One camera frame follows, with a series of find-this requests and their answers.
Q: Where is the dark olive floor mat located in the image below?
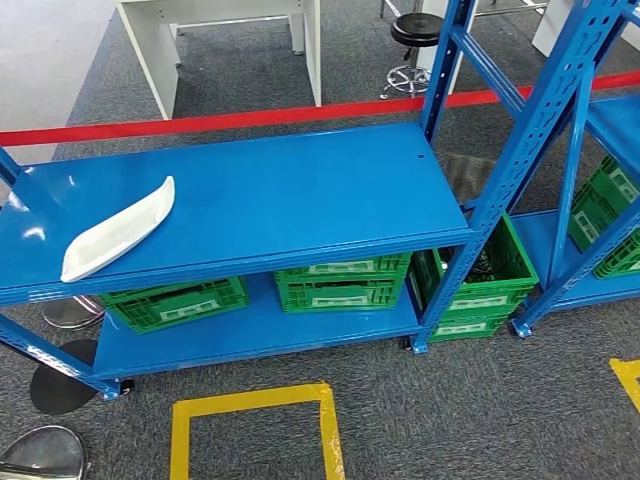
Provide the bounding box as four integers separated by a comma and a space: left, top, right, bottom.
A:
439, 153, 496, 207

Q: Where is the white cabinet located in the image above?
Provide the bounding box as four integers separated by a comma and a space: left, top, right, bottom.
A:
414, 0, 484, 95

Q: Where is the green open plastic crate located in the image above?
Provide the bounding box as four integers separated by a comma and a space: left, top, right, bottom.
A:
407, 213, 540, 319

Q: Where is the black stanchion with black base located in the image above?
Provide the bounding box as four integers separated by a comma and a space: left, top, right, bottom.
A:
29, 339, 101, 417

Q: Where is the blue metal shelf rack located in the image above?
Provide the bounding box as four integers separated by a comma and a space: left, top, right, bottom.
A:
0, 0, 633, 402
509, 0, 640, 339

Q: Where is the black round stool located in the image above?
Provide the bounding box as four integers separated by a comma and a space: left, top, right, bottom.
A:
380, 11, 446, 101

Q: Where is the green folded plastic crate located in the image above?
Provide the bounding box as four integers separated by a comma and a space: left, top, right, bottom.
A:
275, 274, 407, 314
106, 284, 250, 335
273, 253, 412, 283
97, 276, 247, 307
429, 311, 509, 344

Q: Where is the long red barrier belt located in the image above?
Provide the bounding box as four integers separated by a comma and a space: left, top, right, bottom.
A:
0, 69, 640, 148

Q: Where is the white desk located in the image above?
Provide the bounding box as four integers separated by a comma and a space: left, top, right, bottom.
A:
115, 0, 322, 121

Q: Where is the white panel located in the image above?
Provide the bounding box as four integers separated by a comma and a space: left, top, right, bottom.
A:
531, 0, 640, 58

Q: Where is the black cable bundle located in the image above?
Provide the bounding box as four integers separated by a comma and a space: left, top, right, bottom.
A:
450, 248, 501, 283

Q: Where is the white curved plastic part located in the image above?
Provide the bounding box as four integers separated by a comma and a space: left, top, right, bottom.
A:
60, 175, 177, 284

